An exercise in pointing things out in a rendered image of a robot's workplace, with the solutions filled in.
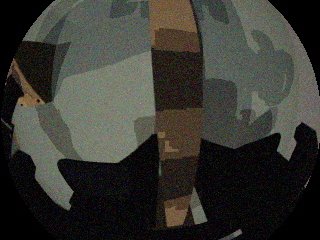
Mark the long brown wooden rail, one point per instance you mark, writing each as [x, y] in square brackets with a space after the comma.
[178, 89]

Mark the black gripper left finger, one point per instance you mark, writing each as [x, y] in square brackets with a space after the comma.
[133, 179]

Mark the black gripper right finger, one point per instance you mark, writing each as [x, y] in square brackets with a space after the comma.
[221, 168]

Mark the brown wooden post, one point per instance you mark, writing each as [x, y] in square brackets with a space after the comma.
[160, 211]

